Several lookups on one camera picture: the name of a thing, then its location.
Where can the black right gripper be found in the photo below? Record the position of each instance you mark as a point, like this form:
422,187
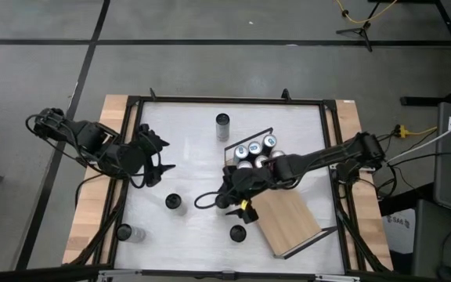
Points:
249,182

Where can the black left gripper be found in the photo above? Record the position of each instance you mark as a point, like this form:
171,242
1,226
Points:
145,152

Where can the white Celsius energy drink can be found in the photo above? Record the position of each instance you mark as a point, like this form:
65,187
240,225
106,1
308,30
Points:
222,125
173,201
238,233
129,233

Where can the red soda can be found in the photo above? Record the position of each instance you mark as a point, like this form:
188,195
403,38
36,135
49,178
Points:
260,160
277,153
245,164

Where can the silver blue Red Bull can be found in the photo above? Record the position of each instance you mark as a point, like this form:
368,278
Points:
269,141
241,152
255,148

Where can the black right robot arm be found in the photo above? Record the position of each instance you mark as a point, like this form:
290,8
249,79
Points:
327,154

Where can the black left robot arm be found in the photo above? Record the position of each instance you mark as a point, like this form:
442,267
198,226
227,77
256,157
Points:
92,137

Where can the white printed box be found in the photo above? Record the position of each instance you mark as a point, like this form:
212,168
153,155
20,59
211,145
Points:
399,229

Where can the dark grey cabinet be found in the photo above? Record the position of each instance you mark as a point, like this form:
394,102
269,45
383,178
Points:
437,235

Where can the black tripod stand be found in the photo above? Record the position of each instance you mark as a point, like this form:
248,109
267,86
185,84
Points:
360,31

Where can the black desk leg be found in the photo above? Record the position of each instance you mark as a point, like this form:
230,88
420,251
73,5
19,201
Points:
425,101

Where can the wooden shelf with black frame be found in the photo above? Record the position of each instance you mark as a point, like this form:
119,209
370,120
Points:
288,223

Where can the black frame bracket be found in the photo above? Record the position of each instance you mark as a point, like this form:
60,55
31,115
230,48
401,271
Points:
285,94
153,94

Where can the silver aluminium rail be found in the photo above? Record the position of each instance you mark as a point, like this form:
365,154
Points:
225,276

